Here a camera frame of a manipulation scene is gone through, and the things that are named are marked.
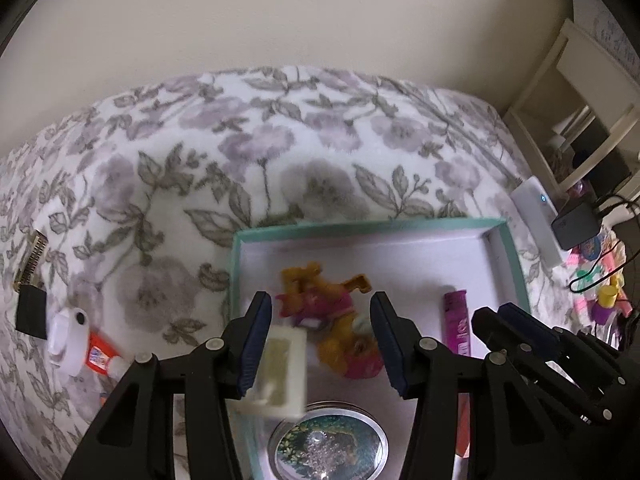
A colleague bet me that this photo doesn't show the white power strip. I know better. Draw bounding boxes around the white power strip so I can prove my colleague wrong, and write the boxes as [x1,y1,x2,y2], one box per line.
[510,175,567,267]

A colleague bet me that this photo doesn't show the floral blanket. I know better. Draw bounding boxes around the floral blanket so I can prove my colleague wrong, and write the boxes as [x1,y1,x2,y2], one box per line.
[0,64,571,480]

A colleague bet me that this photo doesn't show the teal cardboard tray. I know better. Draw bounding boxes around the teal cardboard tray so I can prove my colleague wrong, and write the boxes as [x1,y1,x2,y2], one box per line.
[227,216,532,480]

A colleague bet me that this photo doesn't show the white band case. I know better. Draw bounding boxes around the white band case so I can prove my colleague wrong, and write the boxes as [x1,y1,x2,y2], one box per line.
[46,306,94,372]

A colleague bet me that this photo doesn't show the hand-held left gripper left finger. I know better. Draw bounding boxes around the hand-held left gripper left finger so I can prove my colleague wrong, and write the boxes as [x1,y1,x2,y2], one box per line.
[60,290,274,480]

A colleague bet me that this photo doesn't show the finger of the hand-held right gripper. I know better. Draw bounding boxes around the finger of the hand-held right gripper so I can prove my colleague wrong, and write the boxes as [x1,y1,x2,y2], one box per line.
[471,306,627,422]
[499,303,622,384]

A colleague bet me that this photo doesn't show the orange pink dog toy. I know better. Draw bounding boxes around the orange pink dog toy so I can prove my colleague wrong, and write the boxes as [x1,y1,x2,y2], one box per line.
[277,261,385,380]

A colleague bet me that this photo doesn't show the round tin with beads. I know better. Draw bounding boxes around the round tin with beads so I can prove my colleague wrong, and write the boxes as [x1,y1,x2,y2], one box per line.
[266,399,390,480]

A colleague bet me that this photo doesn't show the white wooden shelf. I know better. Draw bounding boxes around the white wooden shelf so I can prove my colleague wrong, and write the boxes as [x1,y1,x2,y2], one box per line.
[502,19,640,196]

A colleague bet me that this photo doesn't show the gold harmonica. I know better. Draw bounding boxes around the gold harmonica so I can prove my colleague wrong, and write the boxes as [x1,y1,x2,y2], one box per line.
[14,229,49,292]

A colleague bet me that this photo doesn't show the black plug adapter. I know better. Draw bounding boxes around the black plug adapter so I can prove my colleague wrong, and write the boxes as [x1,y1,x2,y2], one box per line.
[14,284,49,339]

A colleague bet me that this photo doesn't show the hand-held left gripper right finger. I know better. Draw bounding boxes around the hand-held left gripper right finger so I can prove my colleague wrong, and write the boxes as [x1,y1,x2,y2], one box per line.
[369,290,567,480]

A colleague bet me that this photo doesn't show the black power charger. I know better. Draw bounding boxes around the black power charger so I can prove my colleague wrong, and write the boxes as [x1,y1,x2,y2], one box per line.
[551,199,602,252]

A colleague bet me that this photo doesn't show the black power adapter with cable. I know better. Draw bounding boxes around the black power adapter with cable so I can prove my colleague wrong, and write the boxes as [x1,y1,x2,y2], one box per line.
[567,191,640,293]

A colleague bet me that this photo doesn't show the yellow purple toy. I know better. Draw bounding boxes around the yellow purple toy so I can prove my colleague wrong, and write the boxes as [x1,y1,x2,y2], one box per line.
[593,284,622,323]

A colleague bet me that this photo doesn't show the red orange glue tube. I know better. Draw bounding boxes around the red orange glue tube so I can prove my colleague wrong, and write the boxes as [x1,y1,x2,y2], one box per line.
[86,331,132,379]

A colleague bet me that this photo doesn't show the cream plastic clip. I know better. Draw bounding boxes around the cream plastic clip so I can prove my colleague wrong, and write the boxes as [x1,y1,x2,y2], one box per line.
[239,324,309,419]

